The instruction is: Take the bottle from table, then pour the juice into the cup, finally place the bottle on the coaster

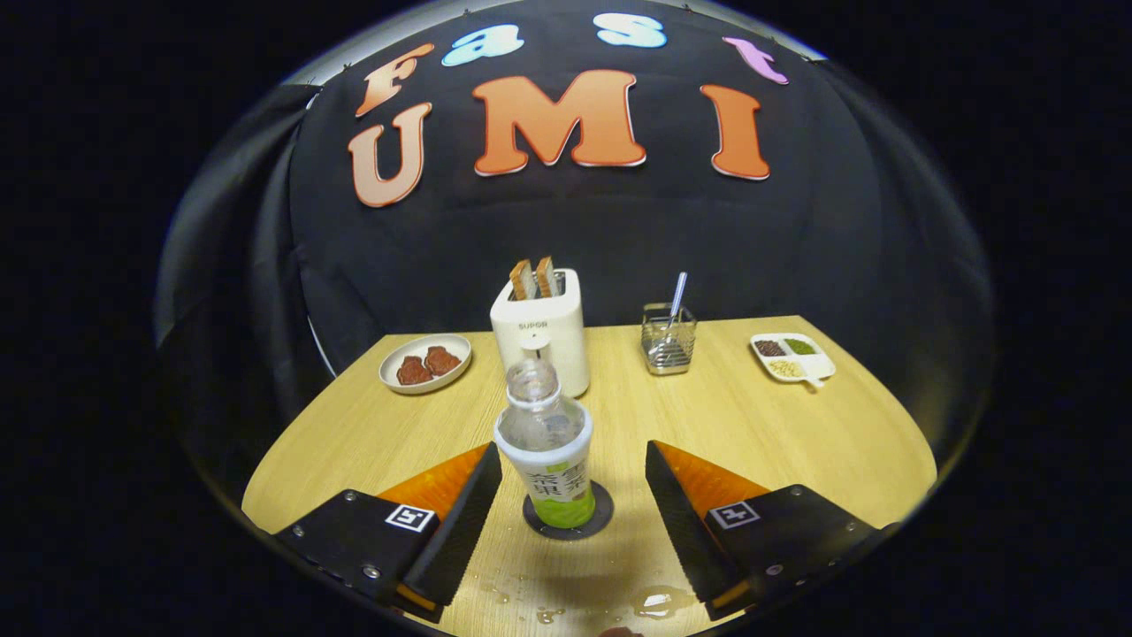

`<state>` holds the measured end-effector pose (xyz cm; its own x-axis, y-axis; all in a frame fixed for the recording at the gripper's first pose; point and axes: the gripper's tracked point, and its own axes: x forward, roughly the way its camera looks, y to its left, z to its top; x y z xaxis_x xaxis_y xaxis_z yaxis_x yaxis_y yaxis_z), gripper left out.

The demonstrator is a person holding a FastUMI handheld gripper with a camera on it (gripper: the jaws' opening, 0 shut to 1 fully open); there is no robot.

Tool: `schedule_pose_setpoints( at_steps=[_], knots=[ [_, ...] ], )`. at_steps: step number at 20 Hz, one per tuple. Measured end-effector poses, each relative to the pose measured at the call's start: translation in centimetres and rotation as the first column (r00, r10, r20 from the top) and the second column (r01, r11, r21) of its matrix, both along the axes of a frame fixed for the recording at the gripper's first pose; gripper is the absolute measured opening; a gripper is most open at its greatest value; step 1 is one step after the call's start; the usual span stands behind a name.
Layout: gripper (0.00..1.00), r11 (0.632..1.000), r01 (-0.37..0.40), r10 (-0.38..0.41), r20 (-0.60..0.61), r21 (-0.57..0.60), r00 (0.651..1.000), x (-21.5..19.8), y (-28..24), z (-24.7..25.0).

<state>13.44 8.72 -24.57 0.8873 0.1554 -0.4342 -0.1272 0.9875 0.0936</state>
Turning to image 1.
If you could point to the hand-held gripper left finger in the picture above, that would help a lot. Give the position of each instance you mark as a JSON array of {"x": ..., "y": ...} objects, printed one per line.
[{"x": 460, "y": 531}]

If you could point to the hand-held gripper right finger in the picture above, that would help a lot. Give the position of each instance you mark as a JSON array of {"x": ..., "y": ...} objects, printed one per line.
[{"x": 685, "y": 531}]

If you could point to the round dark coaster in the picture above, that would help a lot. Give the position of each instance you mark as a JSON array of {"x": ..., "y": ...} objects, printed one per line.
[{"x": 604, "y": 509}]

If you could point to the clear juice bottle green label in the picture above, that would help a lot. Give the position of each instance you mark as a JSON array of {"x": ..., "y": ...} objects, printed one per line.
[{"x": 548, "y": 460}]

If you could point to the wooden table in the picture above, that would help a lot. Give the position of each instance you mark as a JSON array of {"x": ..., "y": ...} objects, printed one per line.
[{"x": 752, "y": 433}]

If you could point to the white round plate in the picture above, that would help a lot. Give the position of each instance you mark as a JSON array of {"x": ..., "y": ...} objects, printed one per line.
[{"x": 442, "y": 380}]

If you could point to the brown meat piece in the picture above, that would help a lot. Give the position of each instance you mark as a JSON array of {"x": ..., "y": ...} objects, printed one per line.
[
  {"x": 413, "y": 371},
  {"x": 442, "y": 360}
]

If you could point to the white divided dish with beans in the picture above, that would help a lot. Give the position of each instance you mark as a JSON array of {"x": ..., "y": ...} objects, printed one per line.
[{"x": 791, "y": 358}]

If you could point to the white toaster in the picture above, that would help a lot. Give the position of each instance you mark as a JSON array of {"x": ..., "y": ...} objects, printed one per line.
[{"x": 557, "y": 332}]

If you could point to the metal spoon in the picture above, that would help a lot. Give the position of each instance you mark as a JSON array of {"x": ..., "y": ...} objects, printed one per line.
[{"x": 678, "y": 292}]

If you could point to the toast slice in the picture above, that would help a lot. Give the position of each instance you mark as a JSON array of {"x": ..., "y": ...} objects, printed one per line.
[
  {"x": 546, "y": 276},
  {"x": 523, "y": 280}
]

